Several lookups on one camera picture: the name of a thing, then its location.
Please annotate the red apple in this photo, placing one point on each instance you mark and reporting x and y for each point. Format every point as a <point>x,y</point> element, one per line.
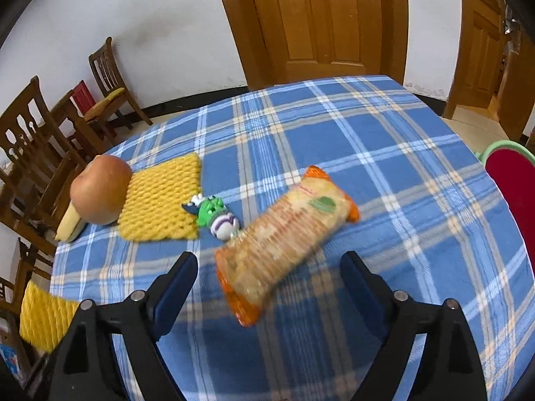
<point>100,190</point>

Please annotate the flat yellow foam net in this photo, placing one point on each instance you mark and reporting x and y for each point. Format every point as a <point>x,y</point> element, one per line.
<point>161,200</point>

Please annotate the carved back wooden chair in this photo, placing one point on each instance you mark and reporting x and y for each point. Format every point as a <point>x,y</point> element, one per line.
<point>25,112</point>

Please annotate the dark wooden chair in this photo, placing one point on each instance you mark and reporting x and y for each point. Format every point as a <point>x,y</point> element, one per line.
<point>25,259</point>

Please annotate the narrow wooden door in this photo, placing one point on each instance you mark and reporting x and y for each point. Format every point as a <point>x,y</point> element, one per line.
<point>480,50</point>

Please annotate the large yellow foam net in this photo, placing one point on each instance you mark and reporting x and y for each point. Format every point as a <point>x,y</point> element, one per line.
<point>44,317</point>

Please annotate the orange cracker packet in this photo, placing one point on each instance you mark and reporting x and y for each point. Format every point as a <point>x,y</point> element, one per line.
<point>284,234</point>

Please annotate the low wooden chair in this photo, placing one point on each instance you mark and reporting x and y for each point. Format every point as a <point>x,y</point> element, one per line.
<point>81,129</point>

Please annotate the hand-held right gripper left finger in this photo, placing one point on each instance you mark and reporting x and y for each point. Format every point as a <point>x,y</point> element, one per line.
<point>175,292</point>

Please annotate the yellow banana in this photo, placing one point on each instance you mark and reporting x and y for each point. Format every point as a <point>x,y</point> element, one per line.
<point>69,225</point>

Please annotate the red panel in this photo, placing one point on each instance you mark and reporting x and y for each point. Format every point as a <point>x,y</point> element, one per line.
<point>83,96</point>

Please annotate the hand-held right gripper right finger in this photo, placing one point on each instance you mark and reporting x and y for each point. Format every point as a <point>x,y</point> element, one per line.
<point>363,296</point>

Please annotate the red stool with green rim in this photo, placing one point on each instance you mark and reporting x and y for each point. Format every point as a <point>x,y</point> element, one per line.
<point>516,192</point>

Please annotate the wooden panel door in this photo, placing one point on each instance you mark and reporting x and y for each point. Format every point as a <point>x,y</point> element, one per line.
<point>317,21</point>

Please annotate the blue plaid tablecloth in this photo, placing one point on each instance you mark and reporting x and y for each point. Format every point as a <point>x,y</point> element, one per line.
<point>418,217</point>

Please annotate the wooden chair with cushion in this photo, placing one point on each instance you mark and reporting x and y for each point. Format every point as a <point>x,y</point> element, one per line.
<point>104,62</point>

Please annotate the blue printed box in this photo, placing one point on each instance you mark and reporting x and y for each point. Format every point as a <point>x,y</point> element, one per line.
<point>9,361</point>

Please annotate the brown wooden furniture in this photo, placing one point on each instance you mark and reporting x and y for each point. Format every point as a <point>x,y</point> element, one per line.
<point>520,83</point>

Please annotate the yellow seat cushion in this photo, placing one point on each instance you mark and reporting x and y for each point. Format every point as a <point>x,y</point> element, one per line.
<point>104,102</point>

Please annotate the green toy figure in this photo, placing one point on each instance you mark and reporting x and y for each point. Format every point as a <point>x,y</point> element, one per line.
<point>213,215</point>

